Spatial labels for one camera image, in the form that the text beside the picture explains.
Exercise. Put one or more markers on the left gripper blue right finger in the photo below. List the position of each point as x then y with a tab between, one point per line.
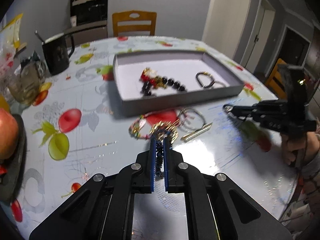
173	181

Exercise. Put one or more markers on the wooden chair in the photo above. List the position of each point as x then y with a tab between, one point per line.
134	21
274	81

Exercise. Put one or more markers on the grey cardboard tray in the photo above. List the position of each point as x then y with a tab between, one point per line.
183	78

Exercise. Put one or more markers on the yellow snack bag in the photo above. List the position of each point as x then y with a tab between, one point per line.
10	34

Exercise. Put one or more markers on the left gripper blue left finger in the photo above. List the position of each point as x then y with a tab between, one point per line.
145	181

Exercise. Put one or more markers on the person's right hand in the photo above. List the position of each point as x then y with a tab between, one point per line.
309	144

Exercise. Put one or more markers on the pearl hair clip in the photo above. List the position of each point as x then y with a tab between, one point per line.
194	134

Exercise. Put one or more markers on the white door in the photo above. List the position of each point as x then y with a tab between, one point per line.
225	24

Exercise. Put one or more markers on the white paper cup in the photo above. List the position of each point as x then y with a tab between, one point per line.
73	21

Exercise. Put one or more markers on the clear plastic bag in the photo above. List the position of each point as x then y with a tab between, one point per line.
8	52

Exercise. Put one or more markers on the red apple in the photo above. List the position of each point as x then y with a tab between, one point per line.
9	132

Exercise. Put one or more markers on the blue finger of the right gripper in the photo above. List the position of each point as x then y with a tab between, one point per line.
241	110
246	116

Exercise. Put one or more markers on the red and gold charm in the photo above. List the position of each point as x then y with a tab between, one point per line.
147	75

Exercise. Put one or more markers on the black mug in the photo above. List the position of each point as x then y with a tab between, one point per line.
56	53

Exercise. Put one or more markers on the silver bangle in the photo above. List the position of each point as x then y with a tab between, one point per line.
191	119

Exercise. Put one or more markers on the black water dispenser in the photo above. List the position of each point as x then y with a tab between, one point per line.
87	11

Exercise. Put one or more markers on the black plate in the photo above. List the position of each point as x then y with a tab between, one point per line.
12	180

